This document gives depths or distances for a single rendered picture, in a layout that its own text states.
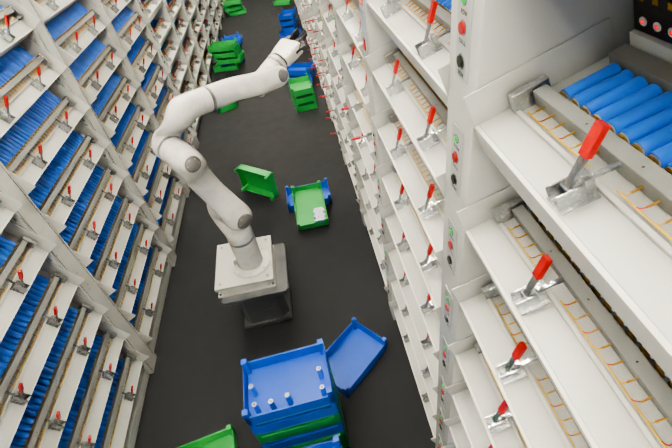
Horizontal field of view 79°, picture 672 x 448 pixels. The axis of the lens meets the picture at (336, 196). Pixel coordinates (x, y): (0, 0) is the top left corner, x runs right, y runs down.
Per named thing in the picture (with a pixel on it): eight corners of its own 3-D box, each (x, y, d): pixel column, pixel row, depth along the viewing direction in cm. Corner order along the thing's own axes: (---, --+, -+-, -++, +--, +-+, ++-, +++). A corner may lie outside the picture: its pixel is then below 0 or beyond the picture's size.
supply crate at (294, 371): (248, 426, 137) (241, 416, 132) (246, 370, 152) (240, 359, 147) (335, 402, 139) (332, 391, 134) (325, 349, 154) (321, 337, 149)
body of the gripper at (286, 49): (271, 67, 168) (286, 48, 172) (290, 72, 163) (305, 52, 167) (264, 52, 162) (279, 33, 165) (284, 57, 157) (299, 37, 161)
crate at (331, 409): (254, 436, 142) (248, 426, 137) (252, 380, 157) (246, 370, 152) (339, 412, 144) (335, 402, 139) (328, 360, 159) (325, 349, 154)
